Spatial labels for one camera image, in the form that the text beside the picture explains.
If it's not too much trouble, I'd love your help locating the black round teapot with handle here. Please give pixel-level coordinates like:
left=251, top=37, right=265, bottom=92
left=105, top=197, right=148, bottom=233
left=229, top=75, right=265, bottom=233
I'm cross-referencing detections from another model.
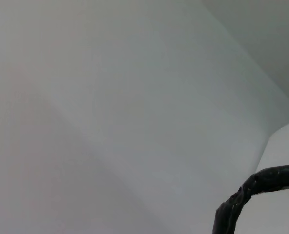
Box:
left=212, top=163, right=289, bottom=234

